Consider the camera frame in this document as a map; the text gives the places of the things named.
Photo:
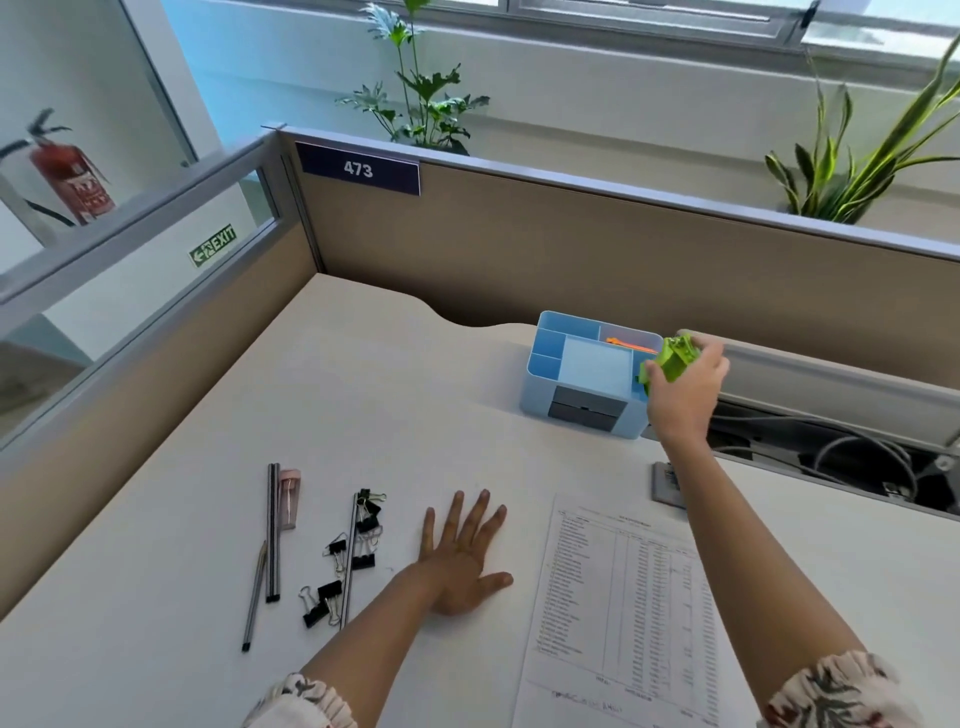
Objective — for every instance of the blue desk organizer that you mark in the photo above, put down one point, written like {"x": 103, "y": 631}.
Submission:
{"x": 585, "y": 371}

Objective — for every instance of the clear pink lead tube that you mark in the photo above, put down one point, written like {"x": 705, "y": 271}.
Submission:
{"x": 289, "y": 499}

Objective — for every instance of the white desk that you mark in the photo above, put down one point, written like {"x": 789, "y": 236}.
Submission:
{"x": 375, "y": 390}

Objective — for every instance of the person's right forearm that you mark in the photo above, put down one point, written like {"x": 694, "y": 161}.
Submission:
{"x": 750, "y": 570}

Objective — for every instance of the printed paper sheet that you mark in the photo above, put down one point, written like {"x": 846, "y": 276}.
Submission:
{"x": 600, "y": 600}

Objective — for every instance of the person's left hand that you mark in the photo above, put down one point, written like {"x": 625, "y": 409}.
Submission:
{"x": 457, "y": 570}

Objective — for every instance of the white floral dress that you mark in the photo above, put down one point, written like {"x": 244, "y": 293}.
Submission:
{"x": 825, "y": 690}

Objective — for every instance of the red fire extinguisher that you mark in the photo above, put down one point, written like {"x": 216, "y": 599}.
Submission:
{"x": 71, "y": 180}

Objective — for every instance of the green exit sign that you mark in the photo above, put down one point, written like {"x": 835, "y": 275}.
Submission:
{"x": 213, "y": 246}

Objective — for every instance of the glass topped side partition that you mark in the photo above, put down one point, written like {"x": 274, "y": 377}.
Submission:
{"x": 150, "y": 420}

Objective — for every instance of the leafy green plant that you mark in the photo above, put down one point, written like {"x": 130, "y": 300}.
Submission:
{"x": 431, "y": 90}

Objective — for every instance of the person's left forearm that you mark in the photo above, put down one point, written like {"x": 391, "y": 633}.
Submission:
{"x": 375, "y": 645}

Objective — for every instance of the short grey pencil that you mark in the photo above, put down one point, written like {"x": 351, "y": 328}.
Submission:
{"x": 255, "y": 592}

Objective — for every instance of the person's right hand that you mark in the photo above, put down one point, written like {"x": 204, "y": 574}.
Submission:
{"x": 686, "y": 405}

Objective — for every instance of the green stapler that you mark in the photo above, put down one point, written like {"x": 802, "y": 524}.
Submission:
{"x": 671, "y": 361}

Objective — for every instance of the pile of black binder clips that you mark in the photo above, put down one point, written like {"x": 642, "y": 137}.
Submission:
{"x": 364, "y": 544}

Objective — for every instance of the dark blue number sign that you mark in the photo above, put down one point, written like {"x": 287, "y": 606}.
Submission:
{"x": 358, "y": 169}

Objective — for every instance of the orange sticky note pad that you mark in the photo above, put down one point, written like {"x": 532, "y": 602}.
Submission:
{"x": 626, "y": 344}

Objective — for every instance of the grey window frame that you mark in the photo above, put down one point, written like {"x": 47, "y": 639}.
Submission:
{"x": 637, "y": 15}

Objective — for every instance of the black silver pen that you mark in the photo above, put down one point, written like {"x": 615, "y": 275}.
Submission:
{"x": 349, "y": 555}

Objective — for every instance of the beige partition panel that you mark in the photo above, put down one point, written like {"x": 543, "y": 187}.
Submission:
{"x": 600, "y": 262}

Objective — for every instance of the green snake plant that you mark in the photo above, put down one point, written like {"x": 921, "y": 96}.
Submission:
{"x": 832, "y": 187}

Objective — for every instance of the grey stamp pad case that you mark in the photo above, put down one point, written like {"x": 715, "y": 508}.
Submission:
{"x": 661, "y": 491}

